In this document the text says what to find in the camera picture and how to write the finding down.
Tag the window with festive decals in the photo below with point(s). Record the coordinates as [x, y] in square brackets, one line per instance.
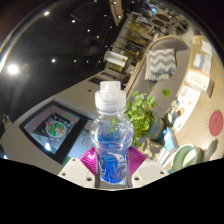
[55, 128]

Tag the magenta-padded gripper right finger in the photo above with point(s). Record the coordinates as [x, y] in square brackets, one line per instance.
[145, 171]

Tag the white orange medicine box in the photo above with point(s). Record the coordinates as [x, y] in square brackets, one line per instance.
[199, 81]

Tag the small white flat box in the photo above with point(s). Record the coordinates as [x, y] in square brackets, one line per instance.
[198, 60]

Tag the group of ceiling spotlights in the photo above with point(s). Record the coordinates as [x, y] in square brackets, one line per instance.
[13, 69]

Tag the white paper napkin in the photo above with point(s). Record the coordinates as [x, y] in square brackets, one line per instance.
[206, 47]

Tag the clear blue-labelled water bottle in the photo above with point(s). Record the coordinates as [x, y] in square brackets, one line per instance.
[111, 133]

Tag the green potted plant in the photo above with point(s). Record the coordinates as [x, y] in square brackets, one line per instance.
[141, 115]

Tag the group of round-backed chairs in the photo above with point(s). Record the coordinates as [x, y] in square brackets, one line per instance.
[163, 18]

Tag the yellow card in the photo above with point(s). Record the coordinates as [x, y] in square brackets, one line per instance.
[196, 39]

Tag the flat round red coaster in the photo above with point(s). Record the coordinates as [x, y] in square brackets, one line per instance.
[216, 123]

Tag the grey white chevron pillow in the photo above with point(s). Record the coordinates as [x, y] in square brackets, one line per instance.
[160, 65]

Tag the pale green ceramic mug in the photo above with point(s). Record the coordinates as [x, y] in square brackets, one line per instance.
[185, 156]

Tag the white sachet strip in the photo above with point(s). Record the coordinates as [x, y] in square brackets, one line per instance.
[207, 64]

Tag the grey curved sofa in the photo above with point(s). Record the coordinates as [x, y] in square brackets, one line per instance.
[166, 90]

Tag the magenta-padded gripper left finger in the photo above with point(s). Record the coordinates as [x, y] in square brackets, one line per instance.
[78, 171]

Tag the white round column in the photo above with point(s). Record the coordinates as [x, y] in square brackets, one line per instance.
[115, 59]

